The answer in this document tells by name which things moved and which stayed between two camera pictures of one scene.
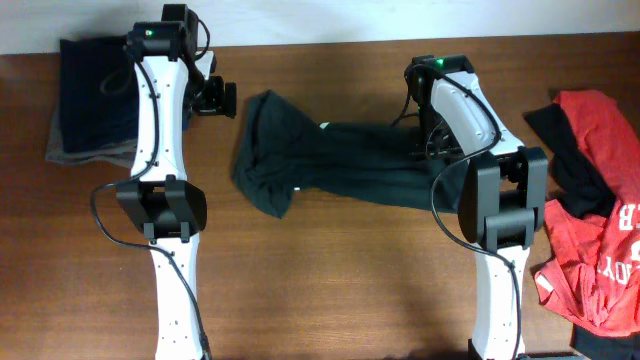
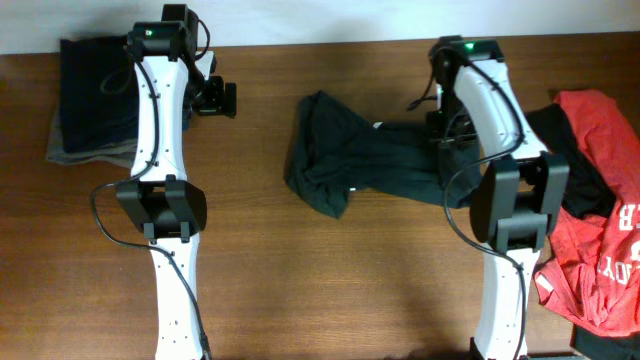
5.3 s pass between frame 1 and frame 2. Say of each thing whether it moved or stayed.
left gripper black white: stayed
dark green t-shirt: moved
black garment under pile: stayed
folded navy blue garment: stayed
